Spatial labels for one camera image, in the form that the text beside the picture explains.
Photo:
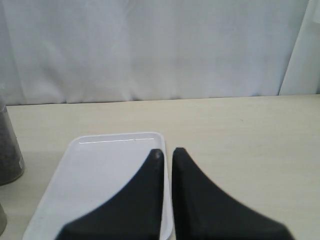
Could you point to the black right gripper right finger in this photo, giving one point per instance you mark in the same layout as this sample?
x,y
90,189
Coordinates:
x,y
203,211

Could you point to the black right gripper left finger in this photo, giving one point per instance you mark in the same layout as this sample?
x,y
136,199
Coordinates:
x,y
134,213

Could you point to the steel mug with pellets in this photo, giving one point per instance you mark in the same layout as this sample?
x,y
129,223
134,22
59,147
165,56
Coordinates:
x,y
3,219

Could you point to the white rectangular plastic tray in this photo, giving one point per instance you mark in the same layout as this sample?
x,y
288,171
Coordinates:
x,y
92,170

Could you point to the translucent plastic tall container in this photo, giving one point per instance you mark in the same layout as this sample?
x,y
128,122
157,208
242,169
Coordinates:
x,y
12,165

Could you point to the white backdrop curtain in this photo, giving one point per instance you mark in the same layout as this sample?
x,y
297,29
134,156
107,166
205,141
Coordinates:
x,y
87,51

